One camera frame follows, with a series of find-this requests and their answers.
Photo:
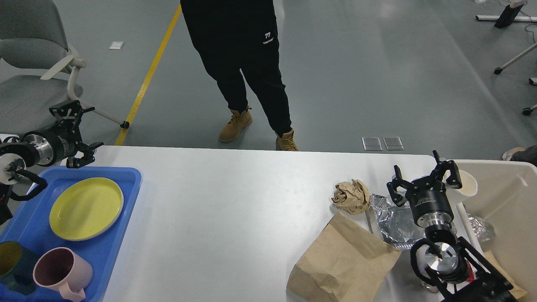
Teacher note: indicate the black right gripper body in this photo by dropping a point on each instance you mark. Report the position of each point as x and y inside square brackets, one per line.
[428, 202]

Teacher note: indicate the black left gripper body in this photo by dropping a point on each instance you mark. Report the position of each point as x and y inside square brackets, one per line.
[54, 143]

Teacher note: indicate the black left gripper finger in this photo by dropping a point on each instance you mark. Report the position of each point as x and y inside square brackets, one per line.
[88, 152]
[68, 115]

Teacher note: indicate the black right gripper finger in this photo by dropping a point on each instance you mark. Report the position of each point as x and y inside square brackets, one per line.
[446, 172]
[396, 182]

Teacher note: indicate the yellow plate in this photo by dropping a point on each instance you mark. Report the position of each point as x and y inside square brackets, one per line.
[92, 189]

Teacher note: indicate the pink mug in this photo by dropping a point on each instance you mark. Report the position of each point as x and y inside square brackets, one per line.
[62, 270]

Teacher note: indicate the dark green mug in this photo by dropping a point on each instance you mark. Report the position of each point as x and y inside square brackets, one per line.
[16, 267]

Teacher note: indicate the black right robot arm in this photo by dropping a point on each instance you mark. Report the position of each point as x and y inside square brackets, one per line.
[441, 259]

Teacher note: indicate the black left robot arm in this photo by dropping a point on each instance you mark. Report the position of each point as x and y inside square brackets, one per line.
[16, 157]

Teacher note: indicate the white paper cup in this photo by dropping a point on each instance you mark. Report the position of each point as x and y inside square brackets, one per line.
[469, 184]

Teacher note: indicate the crumpled aluminium foil tray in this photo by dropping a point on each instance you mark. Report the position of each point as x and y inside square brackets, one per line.
[394, 225]

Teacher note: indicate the metal floor socket plate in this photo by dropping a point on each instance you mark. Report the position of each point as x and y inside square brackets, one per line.
[372, 143]
[393, 143]

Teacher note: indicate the crumpled brown paper ball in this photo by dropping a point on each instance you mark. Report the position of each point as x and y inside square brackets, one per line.
[353, 196]

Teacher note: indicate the beige plastic bin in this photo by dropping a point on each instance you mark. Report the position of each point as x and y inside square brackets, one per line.
[506, 197]

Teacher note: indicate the foil piece in bin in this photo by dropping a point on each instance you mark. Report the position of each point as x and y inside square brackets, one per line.
[483, 230]

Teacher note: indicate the blue plastic tray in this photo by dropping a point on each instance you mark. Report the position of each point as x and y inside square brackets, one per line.
[30, 224]

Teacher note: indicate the pink plate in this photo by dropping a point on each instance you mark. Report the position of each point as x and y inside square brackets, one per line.
[83, 220]

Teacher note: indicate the shoe at right edge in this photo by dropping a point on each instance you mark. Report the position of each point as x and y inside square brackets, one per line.
[520, 154]

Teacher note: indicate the crushed red soda can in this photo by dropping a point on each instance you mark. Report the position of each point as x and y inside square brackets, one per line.
[428, 286]

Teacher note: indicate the grey office chair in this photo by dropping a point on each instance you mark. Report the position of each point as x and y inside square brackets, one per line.
[33, 37]

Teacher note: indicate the brown paper bag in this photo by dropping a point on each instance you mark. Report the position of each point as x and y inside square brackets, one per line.
[345, 263]

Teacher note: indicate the white chair base with casters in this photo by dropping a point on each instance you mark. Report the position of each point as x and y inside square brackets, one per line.
[499, 70]

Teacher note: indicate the brown paper in bin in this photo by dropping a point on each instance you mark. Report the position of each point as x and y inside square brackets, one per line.
[516, 291]

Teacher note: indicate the white stand with black bag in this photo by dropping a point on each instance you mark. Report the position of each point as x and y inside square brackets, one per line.
[509, 15]

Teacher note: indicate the person in black trousers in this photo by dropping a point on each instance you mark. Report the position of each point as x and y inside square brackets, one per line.
[238, 43]

